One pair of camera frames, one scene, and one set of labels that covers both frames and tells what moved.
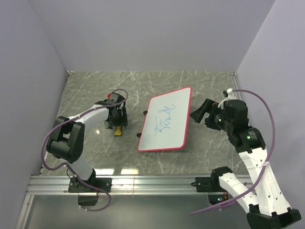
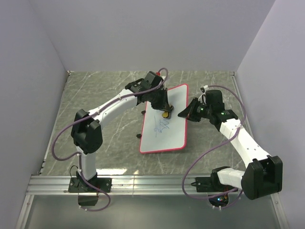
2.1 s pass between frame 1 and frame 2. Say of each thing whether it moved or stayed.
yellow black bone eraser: moved
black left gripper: moved
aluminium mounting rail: stayed
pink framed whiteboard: stayed
